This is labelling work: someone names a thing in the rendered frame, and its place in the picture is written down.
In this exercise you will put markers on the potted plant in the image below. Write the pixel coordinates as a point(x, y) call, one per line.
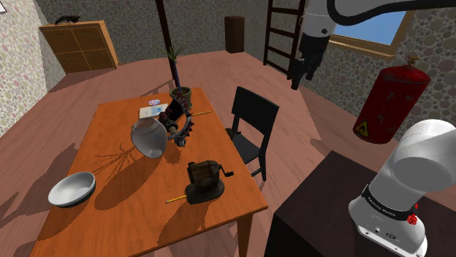
point(181, 96)

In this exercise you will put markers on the window with wooden frame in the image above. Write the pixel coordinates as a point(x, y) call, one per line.
point(370, 30)

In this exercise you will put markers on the wooden cabinet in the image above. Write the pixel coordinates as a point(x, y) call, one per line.
point(82, 46)

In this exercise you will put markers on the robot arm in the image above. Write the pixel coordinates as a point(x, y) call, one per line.
point(409, 178)

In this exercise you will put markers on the grey bowl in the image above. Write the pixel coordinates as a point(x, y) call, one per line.
point(71, 190)

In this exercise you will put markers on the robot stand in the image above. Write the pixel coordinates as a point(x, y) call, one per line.
point(320, 217)

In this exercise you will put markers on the orange wooden table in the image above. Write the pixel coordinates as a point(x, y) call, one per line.
point(142, 213)

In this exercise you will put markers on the white vase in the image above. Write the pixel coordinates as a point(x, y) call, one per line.
point(149, 137)

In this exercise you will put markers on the brown cylinder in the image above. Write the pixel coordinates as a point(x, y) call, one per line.
point(234, 34)

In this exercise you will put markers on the black chair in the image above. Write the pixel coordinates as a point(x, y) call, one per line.
point(254, 110)

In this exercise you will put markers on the brown pencil sharpener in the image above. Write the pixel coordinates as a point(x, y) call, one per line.
point(205, 178)

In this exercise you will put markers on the dark brown pole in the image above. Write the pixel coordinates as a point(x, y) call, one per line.
point(164, 32)

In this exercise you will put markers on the dark wooden ladder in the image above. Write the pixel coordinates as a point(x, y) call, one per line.
point(290, 32)

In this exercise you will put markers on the yellow pencil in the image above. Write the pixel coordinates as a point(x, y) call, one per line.
point(202, 113)
point(176, 199)

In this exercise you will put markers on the black spiked toy weapon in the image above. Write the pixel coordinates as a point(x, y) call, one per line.
point(176, 117)

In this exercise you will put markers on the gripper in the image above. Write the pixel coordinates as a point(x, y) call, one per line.
point(313, 48)

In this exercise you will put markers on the red gas tank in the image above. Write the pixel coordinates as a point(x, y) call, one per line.
point(392, 103)

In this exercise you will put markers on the small round disc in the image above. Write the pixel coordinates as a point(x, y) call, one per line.
point(154, 102)

